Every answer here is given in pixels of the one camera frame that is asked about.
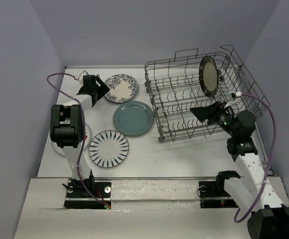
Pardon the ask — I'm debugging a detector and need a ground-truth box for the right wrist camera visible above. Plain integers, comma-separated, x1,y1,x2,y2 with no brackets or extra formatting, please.
225,91,242,108

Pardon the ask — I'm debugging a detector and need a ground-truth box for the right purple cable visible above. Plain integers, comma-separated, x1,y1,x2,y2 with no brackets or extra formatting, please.
233,93,277,223

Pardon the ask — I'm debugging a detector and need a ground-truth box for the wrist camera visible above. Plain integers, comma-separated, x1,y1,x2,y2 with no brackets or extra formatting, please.
78,70,89,80
225,91,242,108

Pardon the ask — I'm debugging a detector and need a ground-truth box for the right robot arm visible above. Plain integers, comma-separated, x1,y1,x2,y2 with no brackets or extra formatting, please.
190,102,289,239

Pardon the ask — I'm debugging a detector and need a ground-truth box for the blue striped white plate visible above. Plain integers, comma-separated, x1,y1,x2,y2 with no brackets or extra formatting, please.
89,130,130,168

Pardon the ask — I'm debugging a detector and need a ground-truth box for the blue floral plate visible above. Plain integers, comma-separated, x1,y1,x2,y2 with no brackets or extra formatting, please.
105,74,139,104

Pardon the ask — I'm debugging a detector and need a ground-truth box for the brown rimmed cream plate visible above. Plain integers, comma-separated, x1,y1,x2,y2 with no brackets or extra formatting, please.
199,55,219,98

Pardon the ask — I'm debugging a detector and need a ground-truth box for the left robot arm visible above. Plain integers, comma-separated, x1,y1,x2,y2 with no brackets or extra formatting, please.
46,73,110,201

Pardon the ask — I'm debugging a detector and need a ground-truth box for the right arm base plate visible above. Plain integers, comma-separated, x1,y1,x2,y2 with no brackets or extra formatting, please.
196,181,238,209

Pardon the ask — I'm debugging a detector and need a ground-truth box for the grey wire dish rack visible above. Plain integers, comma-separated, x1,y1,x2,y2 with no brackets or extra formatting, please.
144,44,270,143

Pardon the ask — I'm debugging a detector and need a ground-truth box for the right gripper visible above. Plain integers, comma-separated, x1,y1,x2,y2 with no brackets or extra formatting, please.
189,101,238,137

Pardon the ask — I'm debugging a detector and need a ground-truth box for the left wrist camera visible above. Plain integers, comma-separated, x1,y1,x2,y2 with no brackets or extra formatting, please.
78,70,89,80

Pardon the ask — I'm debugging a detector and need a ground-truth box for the teal plate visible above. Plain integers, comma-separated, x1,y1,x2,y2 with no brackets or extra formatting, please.
113,101,154,137

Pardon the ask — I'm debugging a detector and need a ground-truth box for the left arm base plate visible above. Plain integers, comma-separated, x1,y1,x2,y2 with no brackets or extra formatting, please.
62,180,112,210

